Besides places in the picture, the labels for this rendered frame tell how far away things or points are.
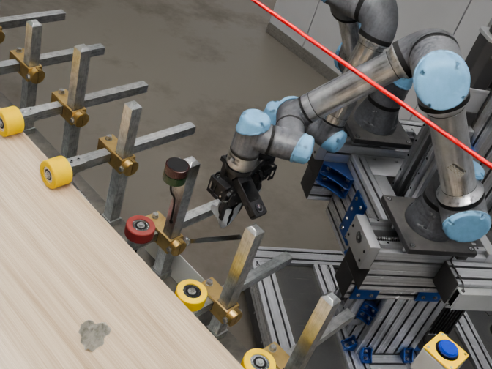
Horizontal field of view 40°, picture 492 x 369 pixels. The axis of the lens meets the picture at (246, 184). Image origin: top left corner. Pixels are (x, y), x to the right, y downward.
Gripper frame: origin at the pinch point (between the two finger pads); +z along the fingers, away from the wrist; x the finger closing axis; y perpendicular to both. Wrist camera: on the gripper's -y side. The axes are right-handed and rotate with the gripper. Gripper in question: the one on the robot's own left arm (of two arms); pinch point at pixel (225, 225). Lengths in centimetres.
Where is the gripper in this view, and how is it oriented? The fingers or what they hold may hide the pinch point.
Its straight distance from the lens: 181.4
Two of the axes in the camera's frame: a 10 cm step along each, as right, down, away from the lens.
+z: -2.7, 7.5, 6.1
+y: -6.7, -6.0, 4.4
